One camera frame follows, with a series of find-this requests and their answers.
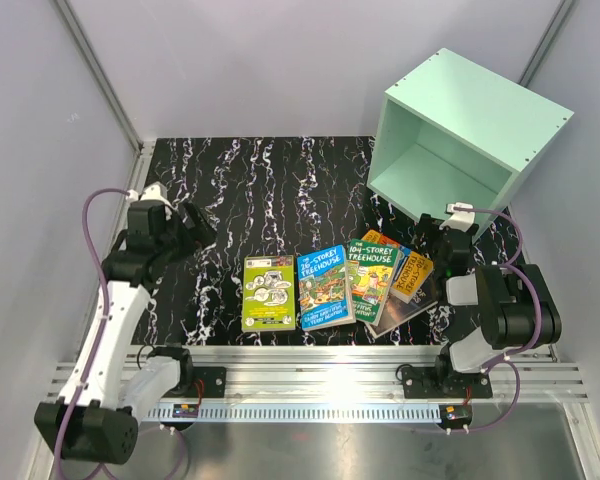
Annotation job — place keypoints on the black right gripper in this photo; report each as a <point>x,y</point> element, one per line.
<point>430,226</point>

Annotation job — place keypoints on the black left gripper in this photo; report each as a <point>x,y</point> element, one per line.
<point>200,230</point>

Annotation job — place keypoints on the orange 130-storey treehouse book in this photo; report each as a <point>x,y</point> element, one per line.
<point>412,271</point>

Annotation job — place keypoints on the green 104-storey treehouse book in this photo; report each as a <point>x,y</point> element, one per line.
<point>371,270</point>

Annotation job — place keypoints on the dark tale of two cities book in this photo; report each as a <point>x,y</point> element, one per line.
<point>396,312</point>

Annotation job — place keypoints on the lime green 65-storey treehouse book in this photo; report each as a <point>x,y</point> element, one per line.
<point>268,303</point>

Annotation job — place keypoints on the blue 26-storey treehouse book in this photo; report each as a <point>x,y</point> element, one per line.
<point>324,292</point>

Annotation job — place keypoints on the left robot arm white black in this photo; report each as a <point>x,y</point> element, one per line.
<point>96,417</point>

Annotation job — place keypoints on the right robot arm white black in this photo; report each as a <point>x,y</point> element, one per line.
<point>516,310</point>

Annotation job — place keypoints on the black marble pattern mat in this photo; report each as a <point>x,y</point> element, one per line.
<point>267,196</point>

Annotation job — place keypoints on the mint green open cabinet box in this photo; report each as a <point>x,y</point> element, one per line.
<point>453,131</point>

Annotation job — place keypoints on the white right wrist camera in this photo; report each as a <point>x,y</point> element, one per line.
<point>461,217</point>

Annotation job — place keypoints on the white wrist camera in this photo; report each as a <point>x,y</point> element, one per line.
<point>155,191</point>
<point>461,217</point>

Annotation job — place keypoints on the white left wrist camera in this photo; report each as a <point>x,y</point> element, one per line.
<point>155,191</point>

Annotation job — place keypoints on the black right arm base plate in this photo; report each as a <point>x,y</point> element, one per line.
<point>421,382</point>

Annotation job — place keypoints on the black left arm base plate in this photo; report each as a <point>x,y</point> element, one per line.
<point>207,380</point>

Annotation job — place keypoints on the aluminium rail frame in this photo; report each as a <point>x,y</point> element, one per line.
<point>538,425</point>

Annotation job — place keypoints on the slotted white cable duct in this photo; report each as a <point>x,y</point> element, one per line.
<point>170,412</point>

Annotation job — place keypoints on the left aluminium corner post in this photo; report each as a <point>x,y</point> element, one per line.
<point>71,21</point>

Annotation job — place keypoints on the aluminium corner post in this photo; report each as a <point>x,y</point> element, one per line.
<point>71,21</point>
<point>547,40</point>

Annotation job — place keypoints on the right aluminium corner post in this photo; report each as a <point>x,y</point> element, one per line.
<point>547,40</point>

